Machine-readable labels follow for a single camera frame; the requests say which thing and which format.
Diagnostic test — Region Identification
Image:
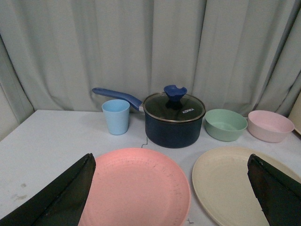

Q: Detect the pink plastic bowl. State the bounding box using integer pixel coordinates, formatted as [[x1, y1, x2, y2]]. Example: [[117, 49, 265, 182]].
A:
[[248, 110, 294, 143]]

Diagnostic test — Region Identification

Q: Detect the light blue plastic cup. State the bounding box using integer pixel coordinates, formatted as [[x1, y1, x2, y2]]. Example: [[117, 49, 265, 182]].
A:
[[102, 99, 130, 135]]

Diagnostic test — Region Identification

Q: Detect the glass lid blue knob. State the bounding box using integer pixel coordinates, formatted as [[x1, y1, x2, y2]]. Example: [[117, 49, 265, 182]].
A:
[[143, 85, 206, 123]]

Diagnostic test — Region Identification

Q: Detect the grey curtain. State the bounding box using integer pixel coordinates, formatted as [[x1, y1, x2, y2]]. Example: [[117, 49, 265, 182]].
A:
[[0, 0, 301, 137]]

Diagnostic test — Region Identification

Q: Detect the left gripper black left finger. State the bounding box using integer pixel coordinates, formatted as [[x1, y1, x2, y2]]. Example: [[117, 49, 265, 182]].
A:
[[0, 153, 96, 226]]

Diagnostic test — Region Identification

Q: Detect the cream plastic plate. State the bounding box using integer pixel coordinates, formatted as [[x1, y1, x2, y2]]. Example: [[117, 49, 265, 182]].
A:
[[192, 146, 301, 226]]

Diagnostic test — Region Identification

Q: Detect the dark blue saucepan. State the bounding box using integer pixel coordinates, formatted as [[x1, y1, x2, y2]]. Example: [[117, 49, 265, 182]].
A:
[[92, 88, 203, 148]]

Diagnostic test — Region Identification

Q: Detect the pink plastic plate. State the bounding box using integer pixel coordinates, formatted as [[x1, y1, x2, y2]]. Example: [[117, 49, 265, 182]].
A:
[[79, 148, 191, 226]]

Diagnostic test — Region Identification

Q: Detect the green plastic bowl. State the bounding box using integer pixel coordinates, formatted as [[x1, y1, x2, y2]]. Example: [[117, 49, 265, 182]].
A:
[[204, 109, 248, 142]]

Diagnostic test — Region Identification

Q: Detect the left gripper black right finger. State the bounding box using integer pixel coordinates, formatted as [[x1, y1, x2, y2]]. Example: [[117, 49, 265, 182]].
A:
[[247, 154, 301, 226]]

